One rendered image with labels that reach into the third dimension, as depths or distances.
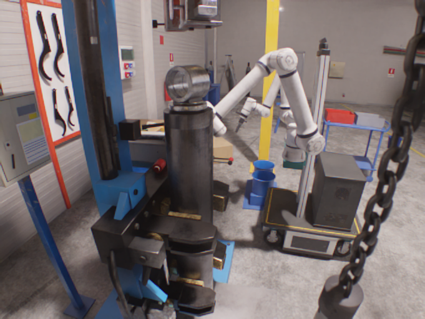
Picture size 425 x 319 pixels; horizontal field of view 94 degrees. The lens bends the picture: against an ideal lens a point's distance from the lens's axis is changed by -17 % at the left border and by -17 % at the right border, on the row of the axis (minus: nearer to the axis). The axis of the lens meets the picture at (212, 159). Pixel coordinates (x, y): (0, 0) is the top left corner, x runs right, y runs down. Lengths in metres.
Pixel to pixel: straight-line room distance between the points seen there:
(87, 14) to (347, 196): 2.05
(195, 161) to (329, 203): 1.42
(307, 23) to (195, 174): 11.23
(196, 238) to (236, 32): 11.18
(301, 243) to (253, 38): 10.35
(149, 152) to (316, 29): 11.02
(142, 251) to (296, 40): 11.35
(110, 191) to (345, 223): 1.89
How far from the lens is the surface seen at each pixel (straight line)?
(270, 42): 3.46
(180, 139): 0.95
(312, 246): 2.32
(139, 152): 1.54
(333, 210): 2.18
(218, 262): 1.56
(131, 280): 1.22
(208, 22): 0.77
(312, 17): 12.02
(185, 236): 1.00
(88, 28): 1.01
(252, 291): 1.89
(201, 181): 1.03
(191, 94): 0.93
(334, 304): 0.25
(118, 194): 1.06
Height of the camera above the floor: 1.67
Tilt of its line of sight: 24 degrees down
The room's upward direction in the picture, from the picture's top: straight up
